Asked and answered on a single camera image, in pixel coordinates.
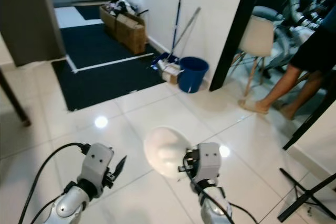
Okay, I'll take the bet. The black metal stand base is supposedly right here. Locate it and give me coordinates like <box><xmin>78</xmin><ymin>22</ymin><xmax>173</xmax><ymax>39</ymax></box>
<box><xmin>277</xmin><ymin>168</ymin><xmax>336</xmax><ymax>222</ymax></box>

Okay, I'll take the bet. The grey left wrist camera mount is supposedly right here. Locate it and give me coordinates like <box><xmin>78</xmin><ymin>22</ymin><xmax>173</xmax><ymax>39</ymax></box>
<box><xmin>81</xmin><ymin>143</ymin><xmax>115</xmax><ymax>188</ymax></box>

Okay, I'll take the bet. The large dark blue rug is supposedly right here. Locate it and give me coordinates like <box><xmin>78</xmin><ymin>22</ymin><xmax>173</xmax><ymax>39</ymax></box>
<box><xmin>51</xmin><ymin>24</ymin><xmax>169</xmax><ymax>112</ymax></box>

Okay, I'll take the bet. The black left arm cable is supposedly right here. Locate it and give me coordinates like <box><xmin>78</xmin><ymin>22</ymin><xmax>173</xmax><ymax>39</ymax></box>
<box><xmin>17</xmin><ymin>142</ymin><xmax>91</xmax><ymax>224</ymax></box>

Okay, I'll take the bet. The black slanted bar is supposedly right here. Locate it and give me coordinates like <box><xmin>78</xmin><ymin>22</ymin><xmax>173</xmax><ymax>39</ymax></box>
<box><xmin>282</xmin><ymin>85</ymin><xmax>336</xmax><ymax>151</ymax></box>

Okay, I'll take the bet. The grey exercise machine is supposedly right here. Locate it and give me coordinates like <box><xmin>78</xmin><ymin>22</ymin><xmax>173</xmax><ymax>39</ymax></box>
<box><xmin>255</xmin><ymin>0</ymin><xmax>336</xmax><ymax>72</ymax></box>

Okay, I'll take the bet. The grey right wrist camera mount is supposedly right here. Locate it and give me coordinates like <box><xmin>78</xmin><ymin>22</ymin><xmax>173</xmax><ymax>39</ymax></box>
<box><xmin>197</xmin><ymin>143</ymin><xmax>222</xmax><ymax>182</ymax></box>

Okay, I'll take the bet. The beige backed chair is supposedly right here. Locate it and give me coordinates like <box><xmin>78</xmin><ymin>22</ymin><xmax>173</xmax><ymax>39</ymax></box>
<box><xmin>231</xmin><ymin>15</ymin><xmax>276</xmax><ymax>104</ymax></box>

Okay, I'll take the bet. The white round bowl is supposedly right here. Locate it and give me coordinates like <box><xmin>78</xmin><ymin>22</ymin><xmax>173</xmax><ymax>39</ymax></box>
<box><xmin>143</xmin><ymin>126</ymin><xmax>194</xmax><ymax>179</ymax></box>

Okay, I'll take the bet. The blue handled mop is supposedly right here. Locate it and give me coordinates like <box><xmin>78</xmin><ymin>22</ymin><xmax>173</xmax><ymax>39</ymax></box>
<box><xmin>151</xmin><ymin>0</ymin><xmax>183</xmax><ymax>71</ymax></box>

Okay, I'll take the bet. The large brown cardboard box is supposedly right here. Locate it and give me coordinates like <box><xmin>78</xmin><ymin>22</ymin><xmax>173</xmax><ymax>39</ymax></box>
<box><xmin>117</xmin><ymin>13</ymin><xmax>148</xmax><ymax>55</ymax></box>

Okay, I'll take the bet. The white and brown carton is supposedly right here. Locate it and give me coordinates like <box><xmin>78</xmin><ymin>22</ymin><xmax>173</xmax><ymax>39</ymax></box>
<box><xmin>157</xmin><ymin>59</ymin><xmax>182</xmax><ymax>84</ymax></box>

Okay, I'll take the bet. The small brown cardboard box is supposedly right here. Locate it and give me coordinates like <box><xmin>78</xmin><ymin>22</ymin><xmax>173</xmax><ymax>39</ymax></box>
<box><xmin>101</xmin><ymin>4</ymin><xmax>120</xmax><ymax>35</ymax></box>

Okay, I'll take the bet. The grey handled broom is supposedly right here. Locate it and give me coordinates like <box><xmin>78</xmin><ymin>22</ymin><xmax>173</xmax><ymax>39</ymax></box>
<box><xmin>165</xmin><ymin>7</ymin><xmax>202</xmax><ymax>65</ymax></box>

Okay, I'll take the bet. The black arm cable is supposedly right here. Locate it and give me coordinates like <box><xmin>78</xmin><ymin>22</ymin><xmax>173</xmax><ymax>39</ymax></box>
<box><xmin>17</xmin><ymin>142</ymin><xmax>91</xmax><ymax>224</ymax></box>
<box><xmin>184</xmin><ymin>153</ymin><xmax>260</xmax><ymax>224</ymax></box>

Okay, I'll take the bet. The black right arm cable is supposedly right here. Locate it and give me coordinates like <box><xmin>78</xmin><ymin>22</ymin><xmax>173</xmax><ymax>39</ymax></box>
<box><xmin>184</xmin><ymin>153</ymin><xmax>260</xmax><ymax>224</ymax></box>

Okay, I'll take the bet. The blue bucket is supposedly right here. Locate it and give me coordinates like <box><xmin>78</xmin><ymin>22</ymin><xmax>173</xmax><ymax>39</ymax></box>
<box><xmin>178</xmin><ymin>56</ymin><xmax>211</xmax><ymax>94</ymax></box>

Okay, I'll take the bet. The grey cabinet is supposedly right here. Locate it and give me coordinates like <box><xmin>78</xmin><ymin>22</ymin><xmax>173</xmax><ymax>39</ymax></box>
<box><xmin>0</xmin><ymin>0</ymin><xmax>66</xmax><ymax>67</ymax></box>

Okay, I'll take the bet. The black door frame post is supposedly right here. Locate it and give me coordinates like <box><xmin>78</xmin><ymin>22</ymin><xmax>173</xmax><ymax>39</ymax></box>
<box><xmin>208</xmin><ymin>0</ymin><xmax>268</xmax><ymax>92</ymax></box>

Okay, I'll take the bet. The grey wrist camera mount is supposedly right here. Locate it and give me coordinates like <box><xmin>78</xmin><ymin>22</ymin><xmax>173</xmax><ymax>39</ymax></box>
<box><xmin>81</xmin><ymin>143</ymin><xmax>115</xmax><ymax>188</ymax></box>
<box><xmin>197</xmin><ymin>143</ymin><xmax>222</xmax><ymax>182</ymax></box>

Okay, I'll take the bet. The small dark blue rug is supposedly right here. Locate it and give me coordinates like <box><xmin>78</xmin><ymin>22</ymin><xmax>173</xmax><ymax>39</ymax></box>
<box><xmin>73</xmin><ymin>4</ymin><xmax>108</xmax><ymax>20</ymax></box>

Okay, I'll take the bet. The person in black shorts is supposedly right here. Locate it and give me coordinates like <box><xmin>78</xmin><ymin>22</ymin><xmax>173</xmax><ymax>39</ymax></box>
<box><xmin>238</xmin><ymin>6</ymin><xmax>336</xmax><ymax>121</ymax></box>

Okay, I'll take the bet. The dark wooden table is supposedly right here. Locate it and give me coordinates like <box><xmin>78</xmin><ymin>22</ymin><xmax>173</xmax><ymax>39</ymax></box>
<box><xmin>0</xmin><ymin>71</ymin><xmax>32</xmax><ymax>127</ymax></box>

